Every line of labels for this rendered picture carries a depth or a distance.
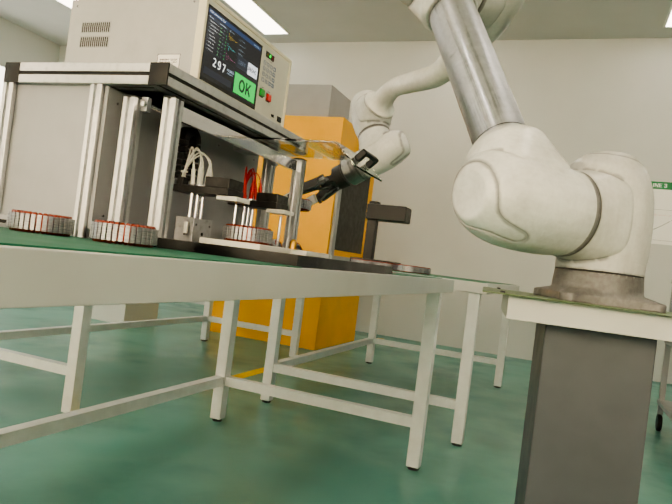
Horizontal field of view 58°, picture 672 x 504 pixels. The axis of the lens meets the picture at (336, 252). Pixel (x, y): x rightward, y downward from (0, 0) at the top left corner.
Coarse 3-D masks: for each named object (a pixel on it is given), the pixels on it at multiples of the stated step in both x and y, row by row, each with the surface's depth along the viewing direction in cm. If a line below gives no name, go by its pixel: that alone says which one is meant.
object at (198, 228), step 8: (176, 216) 139; (176, 224) 139; (192, 224) 137; (200, 224) 140; (208, 224) 143; (176, 232) 138; (192, 232) 137; (200, 232) 140; (208, 232) 143; (184, 240) 138; (192, 240) 137
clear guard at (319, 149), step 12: (264, 144) 167; (276, 144) 165; (288, 144) 163; (300, 144) 160; (312, 144) 158; (324, 144) 156; (336, 144) 154; (288, 156) 183; (300, 156) 180; (312, 156) 177; (324, 156) 175; (336, 156) 172; (348, 156) 151; (360, 168) 154; (372, 168) 173
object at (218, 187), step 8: (208, 176) 137; (176, 184) 140; (184, 184) 139; (192, 184) 139; (208, 184) 137; (216, 184) 136; (224, 184) 135; (232, 184) 136; (240, 184) 140; (184, 192) 141; (192, 192) 138; (200, 192) 137; (208, 192) 136; (216, 192) 136; (224, 192) 135; (232, 192) 136; (240, 192) 140; (192, 200) 139; (200, 200) 143; (224, 200) 136; (232, 200) 135; (240, 200) 136; (248, 200) 139; (192, 208) 139; (200, 208) 143; (200, 216) 143
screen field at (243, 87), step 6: (234, 78) 147; (240, 78) 150; (234, 84) 148; (240, 84) 150; (246, 84) 153; (252, 84) 156; (234, 90) 148; (240, 90) 151; (246, 90) 153; (252, 90) 156; (246, 96) 154; (252, 96) 156; (252, 102) 157
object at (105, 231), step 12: (96, 228) 101; (108, 228) 100; (120, 228) 100; (132, 228) 101; (144, 228) 102; (96, 240) 102; (108, 240) 100; (120, 240) 100; (132, 240) 101; (144, 240) 102; (156, 240) 106
